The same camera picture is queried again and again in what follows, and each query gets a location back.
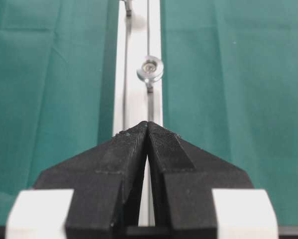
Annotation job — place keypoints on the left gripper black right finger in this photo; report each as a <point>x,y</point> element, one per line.
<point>182,179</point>

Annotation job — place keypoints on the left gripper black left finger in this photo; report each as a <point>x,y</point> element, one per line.
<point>107,182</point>

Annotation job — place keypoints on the left silver pulley shaft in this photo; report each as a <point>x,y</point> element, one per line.
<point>151,71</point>

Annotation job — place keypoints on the green cloth mat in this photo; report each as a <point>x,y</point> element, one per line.
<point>230,86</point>

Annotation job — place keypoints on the aluminium extrusion rail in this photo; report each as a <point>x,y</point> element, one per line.
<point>138,35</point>

